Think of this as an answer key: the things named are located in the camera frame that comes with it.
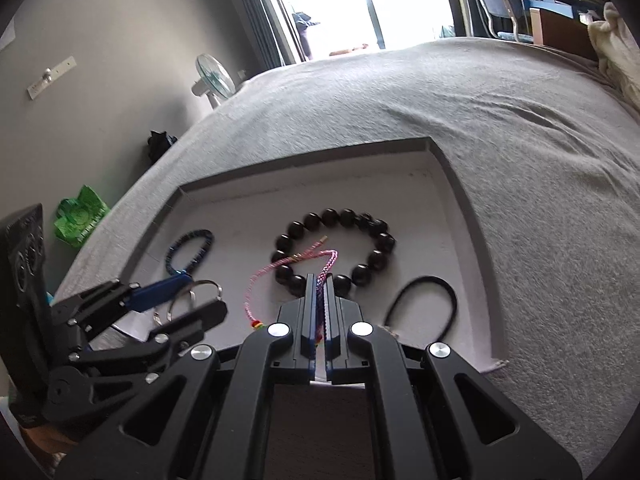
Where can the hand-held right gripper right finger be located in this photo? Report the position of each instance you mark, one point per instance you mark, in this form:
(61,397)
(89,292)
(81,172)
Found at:
(337,320)

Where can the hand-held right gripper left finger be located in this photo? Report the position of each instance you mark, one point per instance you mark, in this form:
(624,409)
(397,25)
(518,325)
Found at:
(305,320)

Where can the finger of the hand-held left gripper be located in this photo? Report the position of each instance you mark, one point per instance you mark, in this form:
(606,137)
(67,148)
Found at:
(160,292)
(200,315)

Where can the metal key rings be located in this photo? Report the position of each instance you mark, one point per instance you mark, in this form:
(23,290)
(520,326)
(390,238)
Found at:
(206,281)

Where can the shallow grey cardboard box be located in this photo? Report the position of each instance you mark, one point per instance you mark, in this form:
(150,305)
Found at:
(225,220)

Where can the person's left hand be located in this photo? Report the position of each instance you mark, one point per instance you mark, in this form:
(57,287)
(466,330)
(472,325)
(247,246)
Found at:
(45,442)

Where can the green plastic bag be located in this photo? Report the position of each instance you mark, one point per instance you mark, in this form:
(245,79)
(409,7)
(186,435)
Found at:
(80,217)

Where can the black bag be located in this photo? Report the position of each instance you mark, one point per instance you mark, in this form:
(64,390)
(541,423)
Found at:
(160,145)

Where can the white standing fan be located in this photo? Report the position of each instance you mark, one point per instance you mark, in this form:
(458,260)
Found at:
(215,77)

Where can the dark cloth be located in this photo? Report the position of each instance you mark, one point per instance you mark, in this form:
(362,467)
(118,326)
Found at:
(305,30)

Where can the grey curtain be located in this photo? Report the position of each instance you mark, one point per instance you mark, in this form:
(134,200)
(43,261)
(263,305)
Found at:
(260,10)

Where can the sliding glass door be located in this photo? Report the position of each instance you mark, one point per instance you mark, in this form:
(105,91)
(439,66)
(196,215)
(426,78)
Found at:
(390,5)

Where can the brown wooden cabinet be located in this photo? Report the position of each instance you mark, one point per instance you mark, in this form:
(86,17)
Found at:
(565,35)

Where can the blue desk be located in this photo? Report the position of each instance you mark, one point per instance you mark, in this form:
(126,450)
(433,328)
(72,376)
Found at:
(555,0)

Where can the cream fleece blanket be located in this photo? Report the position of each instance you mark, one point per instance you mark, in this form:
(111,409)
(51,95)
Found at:
(617,45)

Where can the white wall hook rail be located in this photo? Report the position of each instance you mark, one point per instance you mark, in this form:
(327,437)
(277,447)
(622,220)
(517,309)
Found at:
(50,77)

